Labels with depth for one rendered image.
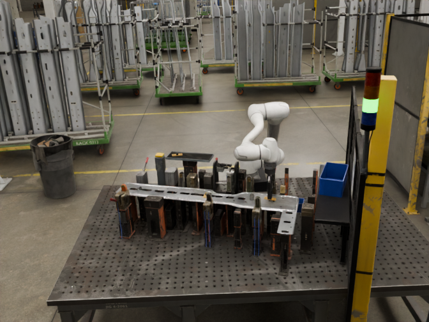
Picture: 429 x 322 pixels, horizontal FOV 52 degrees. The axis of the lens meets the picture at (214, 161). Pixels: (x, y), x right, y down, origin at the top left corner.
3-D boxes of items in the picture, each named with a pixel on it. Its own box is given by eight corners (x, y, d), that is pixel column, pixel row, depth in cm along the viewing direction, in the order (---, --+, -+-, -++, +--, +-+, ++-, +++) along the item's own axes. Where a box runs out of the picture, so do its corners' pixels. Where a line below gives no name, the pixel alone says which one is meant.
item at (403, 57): (420, 214, 480) (451, 24, 402) (407, 214, 480) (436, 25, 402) (376, 165, 603) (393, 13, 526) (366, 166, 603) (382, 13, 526)
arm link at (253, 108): (249, 111, 332) (267, 109, 333) (245, 101, 347) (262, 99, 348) (249, 126, 340) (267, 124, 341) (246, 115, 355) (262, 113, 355)
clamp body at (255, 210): (248, 255, 303) (248, 212, 289) (251, 246, 313) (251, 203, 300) (261, 257, 300) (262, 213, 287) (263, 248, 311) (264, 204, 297)
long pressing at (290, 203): (112, 195, 331) (112, 193, 330) (125, 183, 351) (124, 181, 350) (297, 213, 296) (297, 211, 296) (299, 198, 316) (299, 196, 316)
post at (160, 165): (158, 205, 375) (153, 158, 358) (161, 201, 381) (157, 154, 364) (166, 206, 373) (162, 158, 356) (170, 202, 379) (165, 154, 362)
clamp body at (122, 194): (117, 239, 328) (110, 196, 314) (125, 229, 341) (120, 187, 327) (129, 241, 325) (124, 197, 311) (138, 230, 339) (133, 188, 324)
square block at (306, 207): (299, 253, 302) (301, 207, 288) (300, 247, 310) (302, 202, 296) (311, 255, 300) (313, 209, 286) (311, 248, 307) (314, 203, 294)
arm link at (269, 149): (275, 156, 305) (256, 157, 304) (276, 135, 299) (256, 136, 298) (279, 161, 295) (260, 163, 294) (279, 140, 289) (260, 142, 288)
